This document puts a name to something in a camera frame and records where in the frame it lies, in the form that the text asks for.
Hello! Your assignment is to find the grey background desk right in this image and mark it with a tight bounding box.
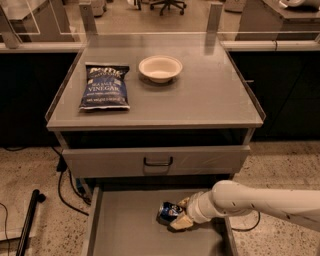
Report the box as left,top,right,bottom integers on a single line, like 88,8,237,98
236,0,320,41

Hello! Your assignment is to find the black floor cable right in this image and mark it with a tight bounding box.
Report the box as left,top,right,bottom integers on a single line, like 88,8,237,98
231,211,262,233

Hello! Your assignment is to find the grey background desk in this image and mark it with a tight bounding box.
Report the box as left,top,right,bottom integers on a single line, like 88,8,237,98
236,0,320,41
0,0,76,43

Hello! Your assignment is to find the grey top drawer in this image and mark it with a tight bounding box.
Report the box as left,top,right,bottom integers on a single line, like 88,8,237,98
63,145,250,178

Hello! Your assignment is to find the black office chair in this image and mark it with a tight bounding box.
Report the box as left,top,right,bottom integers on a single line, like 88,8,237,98
149,0,187,16

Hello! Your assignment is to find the blue pepsi can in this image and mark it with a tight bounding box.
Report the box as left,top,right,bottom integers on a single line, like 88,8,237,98
157,202,183,225

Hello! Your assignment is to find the black floor cable left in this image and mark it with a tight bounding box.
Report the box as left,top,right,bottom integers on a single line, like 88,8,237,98
49,145,92,217

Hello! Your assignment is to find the open grey middle drawer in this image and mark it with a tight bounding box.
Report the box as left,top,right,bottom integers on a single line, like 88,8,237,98
81,176,238,256

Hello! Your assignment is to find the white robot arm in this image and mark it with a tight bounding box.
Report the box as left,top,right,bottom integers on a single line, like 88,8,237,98
170,180,320,231

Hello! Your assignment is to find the grey background desk left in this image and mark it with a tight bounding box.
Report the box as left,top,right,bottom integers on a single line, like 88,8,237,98
0,0,76,43

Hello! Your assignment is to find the black floor cable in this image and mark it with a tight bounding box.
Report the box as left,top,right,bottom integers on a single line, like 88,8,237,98
49,145,92,217
231,211,262,233

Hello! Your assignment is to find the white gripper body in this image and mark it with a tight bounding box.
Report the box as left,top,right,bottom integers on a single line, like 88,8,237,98
187,191,216,224

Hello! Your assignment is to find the clear acrylic barrier panel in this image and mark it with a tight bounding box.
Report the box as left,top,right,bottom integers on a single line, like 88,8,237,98
1,0,320,51

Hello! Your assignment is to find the white paper bowl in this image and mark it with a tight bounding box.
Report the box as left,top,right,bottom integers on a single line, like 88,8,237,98
139,55,183,83

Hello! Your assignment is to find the blue vinegar chips bag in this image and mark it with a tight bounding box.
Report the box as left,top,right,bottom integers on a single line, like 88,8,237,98
79,63,130,110

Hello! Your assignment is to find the black pole on floor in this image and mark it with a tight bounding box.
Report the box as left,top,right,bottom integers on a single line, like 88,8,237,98
16,189,46,256

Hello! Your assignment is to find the grey drawer cabinet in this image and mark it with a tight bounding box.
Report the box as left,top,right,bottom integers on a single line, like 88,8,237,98
45,32,267,256

